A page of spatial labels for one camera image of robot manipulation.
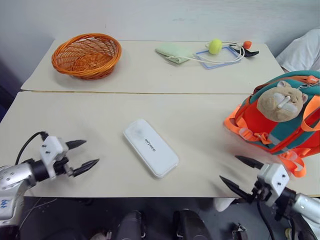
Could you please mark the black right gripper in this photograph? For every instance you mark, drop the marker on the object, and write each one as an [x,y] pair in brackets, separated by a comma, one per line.
[262,192]

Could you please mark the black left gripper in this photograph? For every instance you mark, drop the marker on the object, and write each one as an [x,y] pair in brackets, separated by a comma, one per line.
[61,167]

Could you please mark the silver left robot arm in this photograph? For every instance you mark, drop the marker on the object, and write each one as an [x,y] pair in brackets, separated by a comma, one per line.
[15,178]

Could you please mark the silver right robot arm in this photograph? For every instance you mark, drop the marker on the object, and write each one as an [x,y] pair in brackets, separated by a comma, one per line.
[303,206]

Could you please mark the orange and teal backpack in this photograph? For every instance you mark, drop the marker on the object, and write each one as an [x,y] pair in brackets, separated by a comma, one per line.
[260,120]

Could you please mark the white rectangular plastic case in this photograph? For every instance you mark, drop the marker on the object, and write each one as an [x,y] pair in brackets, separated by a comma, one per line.
[151,148]

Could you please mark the white rounded object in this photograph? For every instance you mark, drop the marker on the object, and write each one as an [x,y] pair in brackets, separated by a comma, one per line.
[223,203]

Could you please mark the dark rounded shape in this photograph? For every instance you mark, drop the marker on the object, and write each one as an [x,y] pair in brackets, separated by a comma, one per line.
[131,225]
[191,225]

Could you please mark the beige hamster plush toy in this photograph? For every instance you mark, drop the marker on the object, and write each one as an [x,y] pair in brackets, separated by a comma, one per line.
[280,102]

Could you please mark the orange wicker basket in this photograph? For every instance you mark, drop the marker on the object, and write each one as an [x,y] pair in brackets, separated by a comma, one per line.
[85,58]

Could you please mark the black tool with orange knob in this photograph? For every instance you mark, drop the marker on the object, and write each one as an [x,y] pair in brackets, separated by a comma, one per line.
[251,53]

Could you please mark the yellow tennis ball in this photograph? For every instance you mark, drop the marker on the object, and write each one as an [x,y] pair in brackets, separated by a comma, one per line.
[215,46]

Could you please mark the white fabric bundle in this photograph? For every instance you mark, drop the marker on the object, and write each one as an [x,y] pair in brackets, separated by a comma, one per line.
[302,53]

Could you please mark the light green folded cloth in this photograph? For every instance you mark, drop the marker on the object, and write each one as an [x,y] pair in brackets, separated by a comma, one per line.
[175,51]

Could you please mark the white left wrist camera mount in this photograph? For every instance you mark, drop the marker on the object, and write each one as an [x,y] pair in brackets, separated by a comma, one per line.
[51,147]

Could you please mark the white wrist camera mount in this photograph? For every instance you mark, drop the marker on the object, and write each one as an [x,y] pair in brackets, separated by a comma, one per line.
[51,147]
[273,175]

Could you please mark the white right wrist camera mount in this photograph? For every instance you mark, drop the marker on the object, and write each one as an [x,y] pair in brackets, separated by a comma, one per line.
[273,175]

